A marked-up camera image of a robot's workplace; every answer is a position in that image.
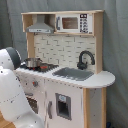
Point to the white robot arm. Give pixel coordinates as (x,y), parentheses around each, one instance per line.
(13,102)

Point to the white wooden toy kitchen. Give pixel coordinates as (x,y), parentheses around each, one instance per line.
(63,49)

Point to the grey toy sink basin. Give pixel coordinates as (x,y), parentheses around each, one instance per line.
(73,74)

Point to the black toy faucet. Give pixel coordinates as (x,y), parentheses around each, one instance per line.
(83,63)

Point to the black toy stovetop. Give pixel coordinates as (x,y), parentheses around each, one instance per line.
(44,67)

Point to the silver toy cooking pot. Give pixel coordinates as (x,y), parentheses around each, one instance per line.
(33,62)

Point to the red right stove knob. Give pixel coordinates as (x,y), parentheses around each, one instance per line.
(35,83)

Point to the white cabinet door with dispenser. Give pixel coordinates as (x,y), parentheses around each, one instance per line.
(64,106)

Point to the white toy microwave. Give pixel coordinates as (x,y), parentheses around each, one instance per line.
(74,23)

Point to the grey toy range hood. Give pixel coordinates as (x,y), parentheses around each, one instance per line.
(40,26)

